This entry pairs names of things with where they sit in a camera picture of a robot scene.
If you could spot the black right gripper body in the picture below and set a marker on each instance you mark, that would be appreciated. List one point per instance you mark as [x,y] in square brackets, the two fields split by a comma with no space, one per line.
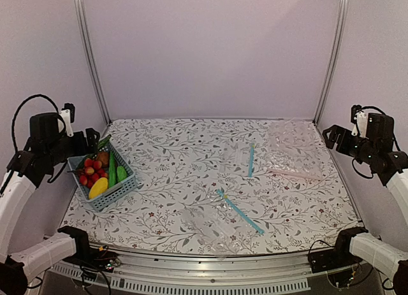
[347,148]

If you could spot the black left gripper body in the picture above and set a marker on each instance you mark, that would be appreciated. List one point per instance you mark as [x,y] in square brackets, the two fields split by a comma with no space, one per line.
[78,149]

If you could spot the clear bag blue zipper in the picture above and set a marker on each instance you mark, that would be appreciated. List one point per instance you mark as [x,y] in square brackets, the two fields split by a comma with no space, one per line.
[221,227]
[237,157]

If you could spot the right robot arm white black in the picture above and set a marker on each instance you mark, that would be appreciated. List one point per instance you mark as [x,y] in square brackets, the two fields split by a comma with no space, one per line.
[371,141]

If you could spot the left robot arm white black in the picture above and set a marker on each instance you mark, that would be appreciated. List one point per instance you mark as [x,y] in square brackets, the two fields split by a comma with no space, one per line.
[51,142]

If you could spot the clear bag pink zipper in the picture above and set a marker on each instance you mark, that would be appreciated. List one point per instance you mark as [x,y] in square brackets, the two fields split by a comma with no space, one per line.
[293,149]

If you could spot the dark green cucumber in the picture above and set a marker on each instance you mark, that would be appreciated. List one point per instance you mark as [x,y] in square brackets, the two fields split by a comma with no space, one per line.
[102,143]

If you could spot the brown potato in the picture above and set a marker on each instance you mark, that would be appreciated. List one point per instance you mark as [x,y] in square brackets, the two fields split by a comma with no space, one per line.
[104,158]

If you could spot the red cherry bunch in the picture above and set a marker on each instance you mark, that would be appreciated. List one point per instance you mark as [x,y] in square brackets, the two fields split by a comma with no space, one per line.
[90,172]

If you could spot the light blue plastic basket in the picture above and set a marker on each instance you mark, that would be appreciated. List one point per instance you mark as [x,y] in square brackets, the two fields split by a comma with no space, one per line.
[111,194]

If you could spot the long green cucumber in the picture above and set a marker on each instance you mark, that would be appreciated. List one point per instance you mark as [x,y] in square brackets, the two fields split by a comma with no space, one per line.
[112,174]

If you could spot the yellow mango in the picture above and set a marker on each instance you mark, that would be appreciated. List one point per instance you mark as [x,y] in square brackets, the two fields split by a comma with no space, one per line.
[99,187]

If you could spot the floral table mat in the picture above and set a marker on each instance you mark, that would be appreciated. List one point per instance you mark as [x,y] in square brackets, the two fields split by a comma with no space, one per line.
[177,162]

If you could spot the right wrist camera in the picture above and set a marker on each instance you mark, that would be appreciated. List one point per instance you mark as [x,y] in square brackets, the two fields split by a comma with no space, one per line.
[359,118]

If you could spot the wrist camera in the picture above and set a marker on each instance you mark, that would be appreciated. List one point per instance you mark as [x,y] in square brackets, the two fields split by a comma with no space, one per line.
[359,118]
[66,118]

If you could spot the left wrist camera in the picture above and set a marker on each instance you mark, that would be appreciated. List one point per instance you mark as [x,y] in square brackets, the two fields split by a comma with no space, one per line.
[66,118]

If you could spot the right aluminium frame post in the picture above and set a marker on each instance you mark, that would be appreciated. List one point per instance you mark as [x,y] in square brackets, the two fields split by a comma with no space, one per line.
[332,63]

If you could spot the aluminium frame post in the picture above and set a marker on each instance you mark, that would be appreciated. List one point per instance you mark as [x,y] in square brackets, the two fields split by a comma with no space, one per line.
[332,63]
[90,59]

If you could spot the left aluminium frame post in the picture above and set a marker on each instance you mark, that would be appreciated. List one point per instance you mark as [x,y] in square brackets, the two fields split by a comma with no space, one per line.
[90,59]

